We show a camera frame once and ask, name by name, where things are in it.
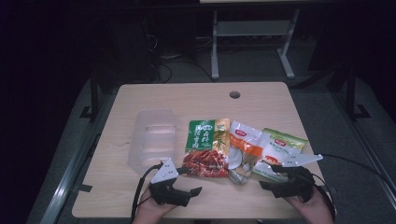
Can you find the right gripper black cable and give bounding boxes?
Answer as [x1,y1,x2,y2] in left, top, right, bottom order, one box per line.
[317,152,396,191]

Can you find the black tape strip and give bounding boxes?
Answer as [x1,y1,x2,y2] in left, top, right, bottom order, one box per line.
[72,183,93,193]

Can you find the green and red snack packet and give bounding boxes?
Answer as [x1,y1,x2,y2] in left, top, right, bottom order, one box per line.
[181,118,232,179]

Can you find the black floor cables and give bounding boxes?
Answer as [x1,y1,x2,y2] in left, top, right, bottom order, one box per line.
[146,32,217,84]

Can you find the white metal desk frame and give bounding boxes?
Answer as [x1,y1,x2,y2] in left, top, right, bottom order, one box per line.
[210,8,302,80]

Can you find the aluminium floor rail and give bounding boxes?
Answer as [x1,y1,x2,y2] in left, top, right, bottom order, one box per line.
[329,91,396,203]
[38,132,106,224]

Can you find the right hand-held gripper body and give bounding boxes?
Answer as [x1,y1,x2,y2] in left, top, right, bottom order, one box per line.
[271,153,325,203]

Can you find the white and green snack packet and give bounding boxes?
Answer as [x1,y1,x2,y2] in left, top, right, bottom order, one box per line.
[251,127,310,183]

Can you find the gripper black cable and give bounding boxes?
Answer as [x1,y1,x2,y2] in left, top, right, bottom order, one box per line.
[130,162,164,222]
[317,152,396,191]

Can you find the person's left hand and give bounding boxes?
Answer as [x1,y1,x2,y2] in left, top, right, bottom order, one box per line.
[132,189,179,224]

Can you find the small silver packet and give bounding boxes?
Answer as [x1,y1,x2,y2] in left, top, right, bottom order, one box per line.
[227,167,250,187]

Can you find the clear plastic container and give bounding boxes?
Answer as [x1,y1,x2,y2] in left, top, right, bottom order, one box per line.
[127,107,179,175]

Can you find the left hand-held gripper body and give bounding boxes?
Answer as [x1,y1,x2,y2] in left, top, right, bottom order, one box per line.
[148,158,191,207]

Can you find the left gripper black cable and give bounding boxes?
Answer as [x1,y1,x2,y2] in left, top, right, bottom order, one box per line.
[130,162,164,222]

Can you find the person's right hand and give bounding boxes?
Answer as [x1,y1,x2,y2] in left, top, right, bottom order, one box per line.
[284,188,334,224]

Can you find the white and orange snack packet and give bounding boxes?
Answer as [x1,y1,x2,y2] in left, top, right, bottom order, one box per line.
[227,120,265,175]

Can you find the black metal stand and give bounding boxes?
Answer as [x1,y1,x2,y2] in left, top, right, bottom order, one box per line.
[78,69,101,123]
[344,63,372,121]

